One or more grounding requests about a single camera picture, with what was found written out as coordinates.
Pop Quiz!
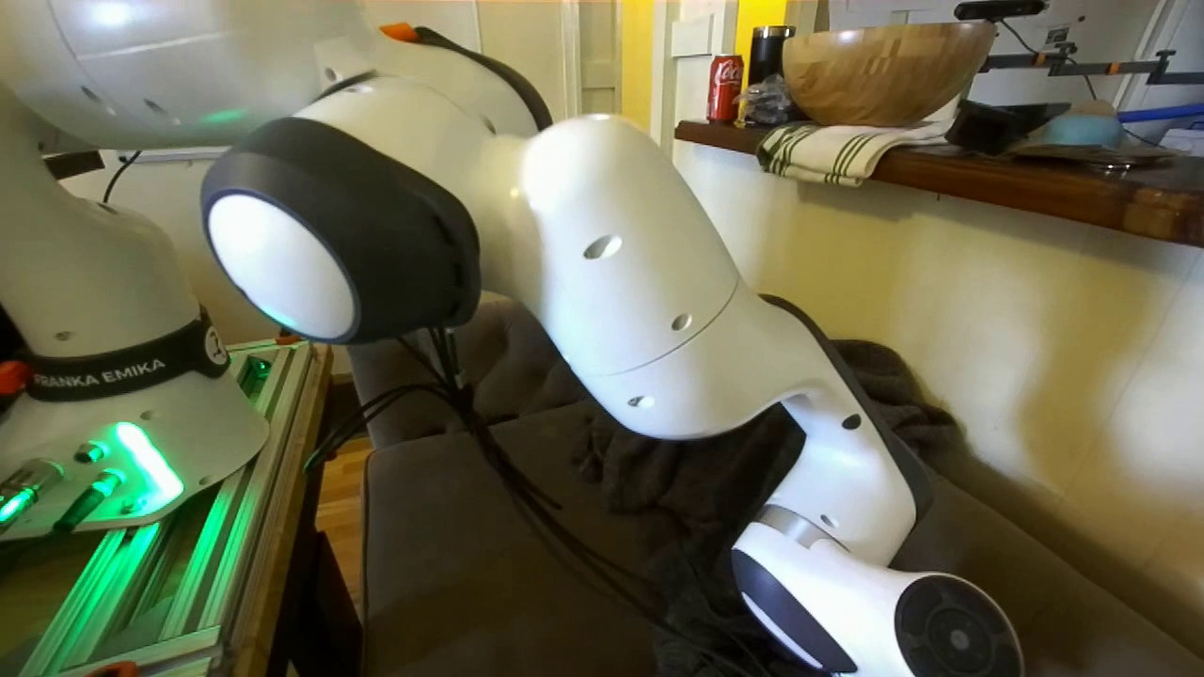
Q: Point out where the dark grey blanket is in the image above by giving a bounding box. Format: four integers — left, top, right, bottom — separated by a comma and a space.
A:
567, 298, 993, 677

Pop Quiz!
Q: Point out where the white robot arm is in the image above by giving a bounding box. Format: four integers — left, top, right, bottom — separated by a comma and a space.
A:
0, 0, 1023, 677

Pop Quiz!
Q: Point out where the grey brown sofa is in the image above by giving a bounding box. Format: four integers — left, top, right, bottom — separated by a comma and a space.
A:
353, 302, 1204, 677

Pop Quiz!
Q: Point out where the striped kitchen towel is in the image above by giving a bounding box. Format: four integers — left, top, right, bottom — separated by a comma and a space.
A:
757, 124, 944, 189

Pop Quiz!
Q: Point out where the red soda can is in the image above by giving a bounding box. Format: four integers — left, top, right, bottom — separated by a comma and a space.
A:
707, 52, 742, 124

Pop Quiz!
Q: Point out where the black cup on shelf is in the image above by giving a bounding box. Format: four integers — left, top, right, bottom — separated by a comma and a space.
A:
747, 27, 794, 127

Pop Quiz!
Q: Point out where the wooden bowl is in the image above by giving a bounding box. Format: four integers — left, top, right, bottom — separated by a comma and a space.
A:
782, 20, 998, 127

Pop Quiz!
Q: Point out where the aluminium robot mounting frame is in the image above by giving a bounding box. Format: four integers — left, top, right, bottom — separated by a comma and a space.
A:
0, 342, 331, 677

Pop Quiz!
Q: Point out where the black camera stand rail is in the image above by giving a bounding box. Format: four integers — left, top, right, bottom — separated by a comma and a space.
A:
953, 0, 1204, 87

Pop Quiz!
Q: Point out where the wooden wall shelf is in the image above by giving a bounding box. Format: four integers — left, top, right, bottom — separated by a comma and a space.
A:
675, 116, 1204, 248

